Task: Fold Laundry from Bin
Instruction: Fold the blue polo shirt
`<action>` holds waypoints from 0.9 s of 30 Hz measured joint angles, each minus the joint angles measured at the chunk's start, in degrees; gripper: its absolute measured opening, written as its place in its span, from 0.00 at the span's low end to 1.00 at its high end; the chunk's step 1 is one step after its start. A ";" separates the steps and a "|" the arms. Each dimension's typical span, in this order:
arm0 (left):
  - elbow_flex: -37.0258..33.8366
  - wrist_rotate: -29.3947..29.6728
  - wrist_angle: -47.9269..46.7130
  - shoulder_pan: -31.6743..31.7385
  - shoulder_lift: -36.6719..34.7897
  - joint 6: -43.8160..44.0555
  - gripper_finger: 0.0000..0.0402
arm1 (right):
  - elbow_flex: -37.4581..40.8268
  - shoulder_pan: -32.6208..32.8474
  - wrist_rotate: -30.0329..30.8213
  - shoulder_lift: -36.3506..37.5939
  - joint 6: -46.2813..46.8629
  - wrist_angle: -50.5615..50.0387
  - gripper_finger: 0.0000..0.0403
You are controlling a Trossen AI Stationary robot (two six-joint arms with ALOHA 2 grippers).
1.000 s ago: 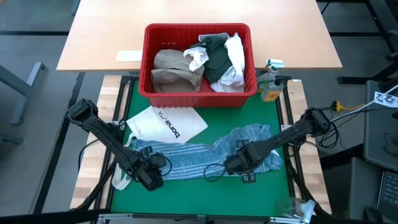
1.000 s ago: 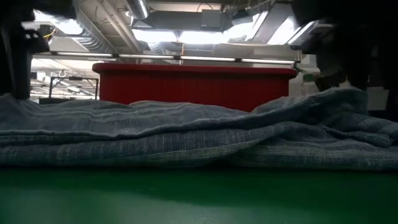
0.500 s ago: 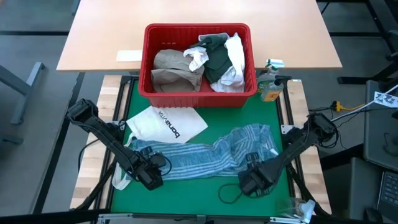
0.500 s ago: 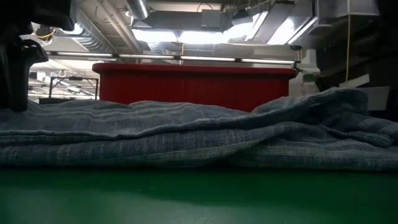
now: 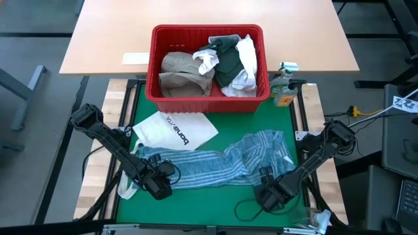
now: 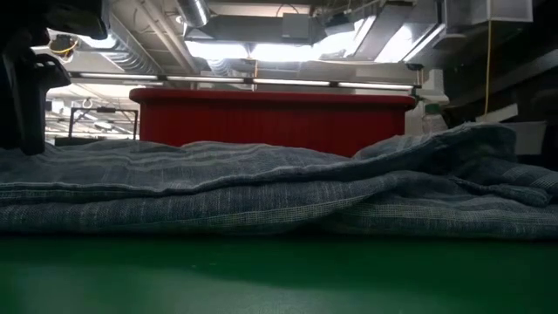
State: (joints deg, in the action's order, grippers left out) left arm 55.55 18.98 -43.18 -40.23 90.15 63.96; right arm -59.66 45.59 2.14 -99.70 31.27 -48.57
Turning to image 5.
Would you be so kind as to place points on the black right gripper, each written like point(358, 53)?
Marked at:
point(276, 192)

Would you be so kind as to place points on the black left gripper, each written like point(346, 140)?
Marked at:
point(158, 173)

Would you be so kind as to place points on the white printed tote bag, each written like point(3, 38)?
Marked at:
point(173, 130)

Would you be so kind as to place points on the blue striped garment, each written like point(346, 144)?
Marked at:
point(209, 166)

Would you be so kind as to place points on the beige trousers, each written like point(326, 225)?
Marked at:
point(183, 75)

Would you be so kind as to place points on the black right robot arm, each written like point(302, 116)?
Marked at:
point(320, 153)

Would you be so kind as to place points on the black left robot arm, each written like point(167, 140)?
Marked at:
point(111, 143)

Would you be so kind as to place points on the red plastic laundry bin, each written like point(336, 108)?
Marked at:
point(228, 106)

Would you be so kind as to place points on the clear plastic spray bottle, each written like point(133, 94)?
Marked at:
point(307, 218)

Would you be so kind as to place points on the green table mat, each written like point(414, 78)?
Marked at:
point(202, 209)

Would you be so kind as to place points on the orange soap pump bottle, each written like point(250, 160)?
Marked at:
point(284, 96)

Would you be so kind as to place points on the yellow power plug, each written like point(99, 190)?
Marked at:
point(356, 112)

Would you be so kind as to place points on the white paper label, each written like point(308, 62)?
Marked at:
point(135, 58)

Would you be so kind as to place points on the green spray bottle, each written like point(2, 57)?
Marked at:
point(283, 70)

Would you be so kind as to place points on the small crumpled white cloth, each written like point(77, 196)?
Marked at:
point(205, 60)

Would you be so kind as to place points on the large white shirt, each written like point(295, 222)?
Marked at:
point(248, 62)

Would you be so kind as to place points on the grey side table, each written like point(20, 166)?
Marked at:
point(398, 147)

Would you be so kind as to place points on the dark green garment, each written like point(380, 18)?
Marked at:
point(228, 62)

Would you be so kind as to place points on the dark keyboard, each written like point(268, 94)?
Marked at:
point(408, 202)

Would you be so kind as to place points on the light wooden desk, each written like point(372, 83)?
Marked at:
point(114, 32)

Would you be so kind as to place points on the white printed paper tag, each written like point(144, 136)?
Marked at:
point(405, 104)

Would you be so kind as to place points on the grey metal table leg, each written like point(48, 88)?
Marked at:
point(23, 88)

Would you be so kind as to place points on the silver aluminium rail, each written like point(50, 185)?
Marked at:
point(124, 226)

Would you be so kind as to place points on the black aluminium table frame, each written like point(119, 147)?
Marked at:
point(97, 200)

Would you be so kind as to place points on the black table-level camera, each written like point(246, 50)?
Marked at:
point(211, 230)

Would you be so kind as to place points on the black desk leg frame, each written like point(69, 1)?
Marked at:
point(372, 84)

